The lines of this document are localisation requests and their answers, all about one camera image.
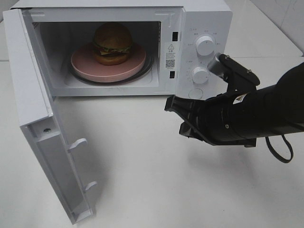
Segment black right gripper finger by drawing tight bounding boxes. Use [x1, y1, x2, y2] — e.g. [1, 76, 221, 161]
[164, 95, 197, 119]
[179, 121, 204, 142]

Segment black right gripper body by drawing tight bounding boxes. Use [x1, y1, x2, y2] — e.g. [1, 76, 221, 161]
[185, 95, 228, 145]

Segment round white door button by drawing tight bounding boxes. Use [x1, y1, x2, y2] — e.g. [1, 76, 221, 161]
[189, 88, 203, 100]

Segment white timer knob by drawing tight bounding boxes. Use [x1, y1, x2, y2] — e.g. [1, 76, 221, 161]
[191, 67, 209, 84]

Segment burger with lettuce and cheese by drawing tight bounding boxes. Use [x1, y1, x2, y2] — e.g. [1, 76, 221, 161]
[92, 22, 133, 66]

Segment pink round plate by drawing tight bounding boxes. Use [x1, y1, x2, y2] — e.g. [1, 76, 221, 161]
[71, 43, 147, 83]

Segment white microwave door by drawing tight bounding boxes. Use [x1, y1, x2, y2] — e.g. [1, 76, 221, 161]
[3, 9, 95, 224]

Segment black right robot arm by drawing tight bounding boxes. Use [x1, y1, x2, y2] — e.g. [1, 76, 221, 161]
[164, 64, 304, 147]

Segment upper white power knob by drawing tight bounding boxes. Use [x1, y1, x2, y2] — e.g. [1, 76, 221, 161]
[195, 35, 215, 56]

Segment white microwave oven body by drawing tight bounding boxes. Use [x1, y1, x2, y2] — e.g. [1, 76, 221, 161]
[9, 0, 232, 99]

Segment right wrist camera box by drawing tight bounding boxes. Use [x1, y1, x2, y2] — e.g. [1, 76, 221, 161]
[207, 53, 260, 93]

